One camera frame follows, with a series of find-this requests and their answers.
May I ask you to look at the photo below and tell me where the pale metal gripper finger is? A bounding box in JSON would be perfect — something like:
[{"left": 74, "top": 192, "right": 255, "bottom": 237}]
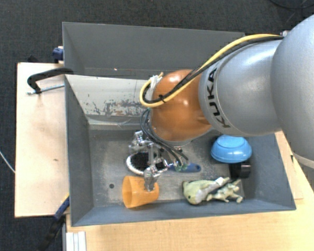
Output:
[
  {"left": 143, "top": 167, "right": 153, "bottom": 192},
  {"left": 152, "top": 169, "right": 162, "bottom": 186}
]

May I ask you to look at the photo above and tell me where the orange plastic cup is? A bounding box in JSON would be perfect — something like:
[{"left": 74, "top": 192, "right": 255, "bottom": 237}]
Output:
[{"left": 121, "top": 175, "right": 160, "bottom": 209}]

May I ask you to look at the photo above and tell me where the pale green toy animal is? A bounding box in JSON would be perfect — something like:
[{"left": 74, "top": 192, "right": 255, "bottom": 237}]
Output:
[{"left": 182, "top": 176, "right": 231, "bottom": 206}]

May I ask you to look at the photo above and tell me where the pale green toy horse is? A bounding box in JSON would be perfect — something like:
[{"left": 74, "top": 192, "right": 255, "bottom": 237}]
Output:
[{"left": 206, "top": 179, "right": 245, "bottom": 204}]

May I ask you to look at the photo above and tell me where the blue bowl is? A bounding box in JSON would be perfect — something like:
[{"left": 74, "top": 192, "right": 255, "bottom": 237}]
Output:
[{"left": 210, "top": 134, "right": 253, "bottom": 165}]

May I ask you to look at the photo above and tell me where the black and grey cylinder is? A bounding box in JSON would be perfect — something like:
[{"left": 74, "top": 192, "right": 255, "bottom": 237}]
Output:
[{"left": 228, "top": 161, "right": 252, "bottom": 180}]

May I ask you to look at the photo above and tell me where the grey metal bin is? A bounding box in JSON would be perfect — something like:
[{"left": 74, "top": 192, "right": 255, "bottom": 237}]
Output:
[{"left": 62, "top": 21, "right": 297, "bottom": 227}]

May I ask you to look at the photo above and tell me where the pale wood board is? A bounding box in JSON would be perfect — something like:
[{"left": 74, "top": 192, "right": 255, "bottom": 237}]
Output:
[{"left": 14, "top": 62, "right": 70, "bottom": 218}]

